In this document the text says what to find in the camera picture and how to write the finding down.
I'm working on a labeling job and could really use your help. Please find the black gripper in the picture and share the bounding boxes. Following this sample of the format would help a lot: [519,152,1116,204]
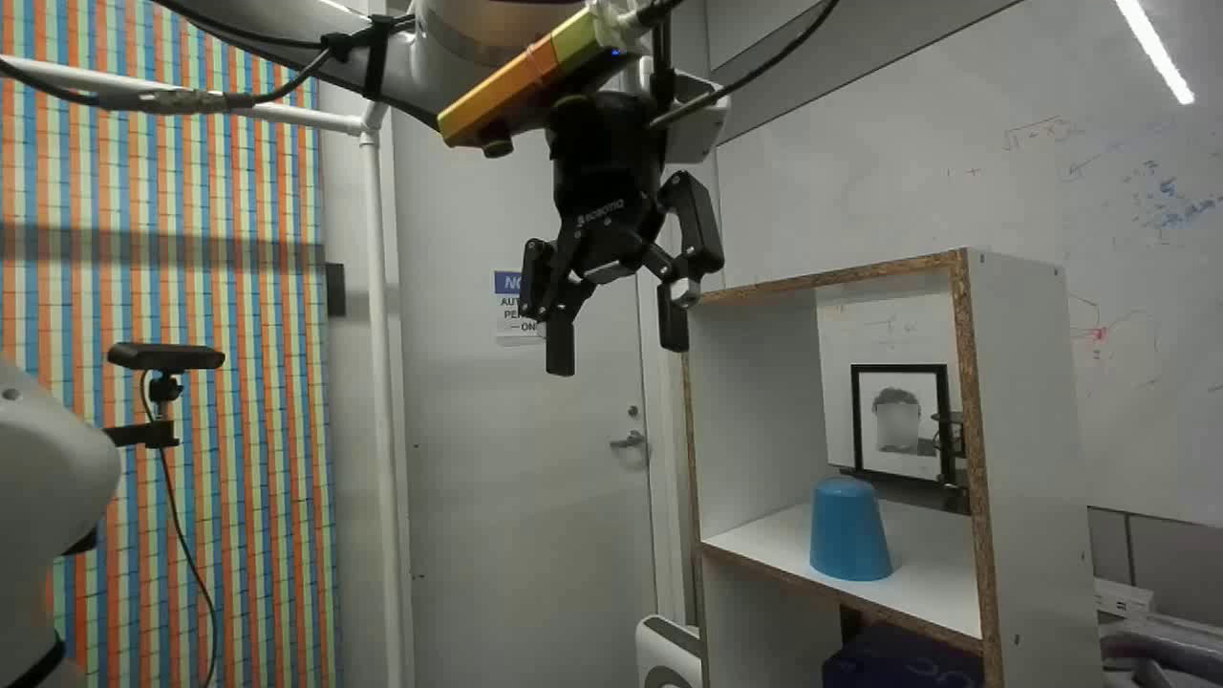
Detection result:
[518,87,730,377]

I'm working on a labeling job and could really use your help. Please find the blue plastic cup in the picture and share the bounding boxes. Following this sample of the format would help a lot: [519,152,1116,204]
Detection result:
[807,474,900,586]

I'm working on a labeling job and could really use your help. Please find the white wooden shelf cabinet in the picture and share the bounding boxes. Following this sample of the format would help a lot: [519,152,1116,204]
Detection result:
[681,245,1109,688]

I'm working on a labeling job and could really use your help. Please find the blue white door sign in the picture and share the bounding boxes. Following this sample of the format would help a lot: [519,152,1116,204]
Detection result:
[490,264,553,347]

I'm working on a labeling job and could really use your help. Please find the white door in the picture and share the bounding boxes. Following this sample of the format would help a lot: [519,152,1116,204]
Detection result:
[391,107,673,688]

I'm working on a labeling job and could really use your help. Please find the black framed portrait picture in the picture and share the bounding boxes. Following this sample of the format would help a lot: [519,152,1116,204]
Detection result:
[848,360,961,491]

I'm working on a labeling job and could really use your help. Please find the white ribbed appliance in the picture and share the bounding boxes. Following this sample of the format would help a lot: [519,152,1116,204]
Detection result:
[632,613,706,688]

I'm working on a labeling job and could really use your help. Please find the white horizontal pipe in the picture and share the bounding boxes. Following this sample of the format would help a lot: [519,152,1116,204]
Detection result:
[0,55,391,143]

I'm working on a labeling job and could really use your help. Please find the white whiteboard with scribbles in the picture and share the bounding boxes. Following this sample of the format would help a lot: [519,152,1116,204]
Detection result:
[706,0,1223,528]

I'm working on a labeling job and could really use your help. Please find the white grey equipment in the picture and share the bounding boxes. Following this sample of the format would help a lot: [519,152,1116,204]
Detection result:
[1090,570,1223,688]

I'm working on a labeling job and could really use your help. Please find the metal door handle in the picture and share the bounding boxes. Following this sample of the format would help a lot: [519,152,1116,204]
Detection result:
[609,403,655,470]

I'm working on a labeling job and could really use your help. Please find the orange yellow wrist camera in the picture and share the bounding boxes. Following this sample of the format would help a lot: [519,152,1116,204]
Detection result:
[432,0,642,152]

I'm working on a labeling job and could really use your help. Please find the black wall switch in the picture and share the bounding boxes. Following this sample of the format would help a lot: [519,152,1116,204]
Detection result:
[320,260,352,321]

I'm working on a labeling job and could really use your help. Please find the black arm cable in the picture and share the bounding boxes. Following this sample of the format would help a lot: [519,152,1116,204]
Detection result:
[0,0,423,120]

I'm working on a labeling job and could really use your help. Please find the black camera stand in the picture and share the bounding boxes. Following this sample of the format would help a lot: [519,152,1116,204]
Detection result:
[104,369,190,454]

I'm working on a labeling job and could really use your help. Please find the black camera stand cable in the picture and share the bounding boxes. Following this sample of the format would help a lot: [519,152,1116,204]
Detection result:
[151,442,231,688]

